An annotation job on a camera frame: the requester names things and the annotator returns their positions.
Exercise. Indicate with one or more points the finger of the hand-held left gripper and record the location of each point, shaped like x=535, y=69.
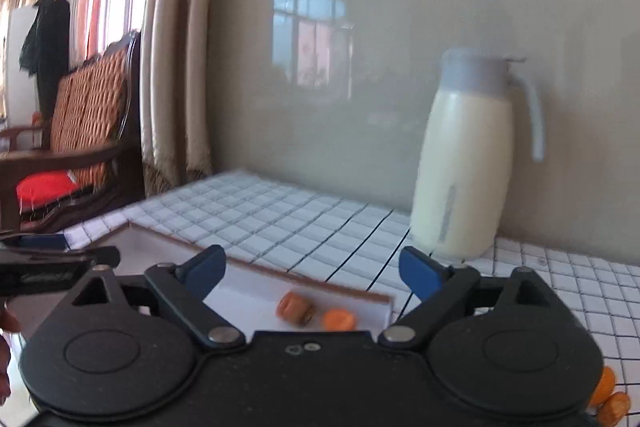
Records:
x=75, y=257
x=35, y=240

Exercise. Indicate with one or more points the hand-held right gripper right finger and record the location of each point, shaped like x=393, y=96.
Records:
x=420, y=272

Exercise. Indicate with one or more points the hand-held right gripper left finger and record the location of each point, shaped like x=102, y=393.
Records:
x=205, y=269

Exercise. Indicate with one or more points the brown cardboard box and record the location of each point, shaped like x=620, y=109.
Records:
x=250, y=292

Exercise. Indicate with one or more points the cut orange fruit piece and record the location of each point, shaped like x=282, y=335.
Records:
x=295, y=307

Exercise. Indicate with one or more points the orange mandarin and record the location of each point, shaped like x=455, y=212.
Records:
x=605, y=387

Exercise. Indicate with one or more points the halved orange kumquat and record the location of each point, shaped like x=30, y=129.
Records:
x=616, y=407

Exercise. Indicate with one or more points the person's left hand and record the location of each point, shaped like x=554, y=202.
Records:
x=6, y=327

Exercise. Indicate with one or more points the red cushion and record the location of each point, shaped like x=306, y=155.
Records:
x=45, y=188

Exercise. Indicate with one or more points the white checked tablecloth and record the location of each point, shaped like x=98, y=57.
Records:
x=300, y=217

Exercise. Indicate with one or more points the cream thermos jug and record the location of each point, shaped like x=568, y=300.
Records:
x=465, y=157

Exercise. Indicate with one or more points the wooden cushioned sofa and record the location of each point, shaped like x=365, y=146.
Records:
x=90, y=107

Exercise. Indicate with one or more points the white cabinet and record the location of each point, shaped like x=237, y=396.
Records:
x=17, y=67

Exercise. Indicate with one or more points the dark hanging coat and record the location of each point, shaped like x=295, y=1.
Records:
x=47, y=47

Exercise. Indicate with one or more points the beige curtain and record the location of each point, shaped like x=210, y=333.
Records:
x=175, y=57

